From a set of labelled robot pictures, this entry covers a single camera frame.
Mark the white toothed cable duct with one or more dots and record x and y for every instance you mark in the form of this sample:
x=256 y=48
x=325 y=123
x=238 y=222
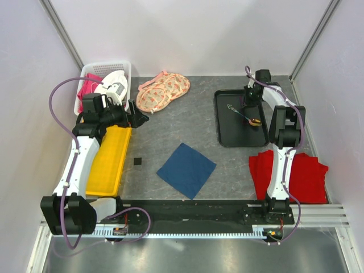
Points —
x=118 y=232

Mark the iridescent gold spoon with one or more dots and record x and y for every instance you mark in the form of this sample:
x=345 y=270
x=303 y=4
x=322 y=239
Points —
x=252 y=122

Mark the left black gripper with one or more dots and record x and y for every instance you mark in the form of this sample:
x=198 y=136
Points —
x=134 y=120

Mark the white cloth cap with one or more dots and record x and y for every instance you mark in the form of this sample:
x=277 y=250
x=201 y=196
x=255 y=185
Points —
x=111 y=78

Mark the patterned peach oven mitt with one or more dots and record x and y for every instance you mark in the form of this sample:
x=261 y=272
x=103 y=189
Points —
x=156 y=94

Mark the blue paper napkin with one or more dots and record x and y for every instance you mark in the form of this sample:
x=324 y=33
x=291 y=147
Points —
x=186 y=170

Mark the small black square marker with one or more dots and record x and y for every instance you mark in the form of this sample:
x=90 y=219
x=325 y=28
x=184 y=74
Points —
x=137 y=161

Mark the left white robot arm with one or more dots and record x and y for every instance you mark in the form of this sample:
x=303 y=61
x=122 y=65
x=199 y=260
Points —
x=67 y=210

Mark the red folded cloth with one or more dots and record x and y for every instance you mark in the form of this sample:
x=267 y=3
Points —
x=307 y=179

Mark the white perforated basket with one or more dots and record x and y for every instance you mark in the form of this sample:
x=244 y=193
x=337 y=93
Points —
x=102 y=69

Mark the yellow plastic bin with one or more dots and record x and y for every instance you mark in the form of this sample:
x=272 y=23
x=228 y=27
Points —
x=106 y=171

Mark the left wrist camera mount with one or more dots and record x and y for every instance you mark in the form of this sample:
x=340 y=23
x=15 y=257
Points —
x=117 y=93

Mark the pink cloth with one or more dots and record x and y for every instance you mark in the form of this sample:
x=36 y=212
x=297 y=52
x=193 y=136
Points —
x=88 y=87

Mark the black plastic tray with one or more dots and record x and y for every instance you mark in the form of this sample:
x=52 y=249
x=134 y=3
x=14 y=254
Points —
x=231 y=130

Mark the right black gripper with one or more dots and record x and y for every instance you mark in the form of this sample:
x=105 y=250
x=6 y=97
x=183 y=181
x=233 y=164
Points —
x=247 y=102

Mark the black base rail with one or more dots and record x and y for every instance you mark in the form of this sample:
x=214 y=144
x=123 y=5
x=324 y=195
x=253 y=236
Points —
x=244 y=212

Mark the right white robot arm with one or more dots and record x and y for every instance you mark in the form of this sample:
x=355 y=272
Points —
x=286 y=134

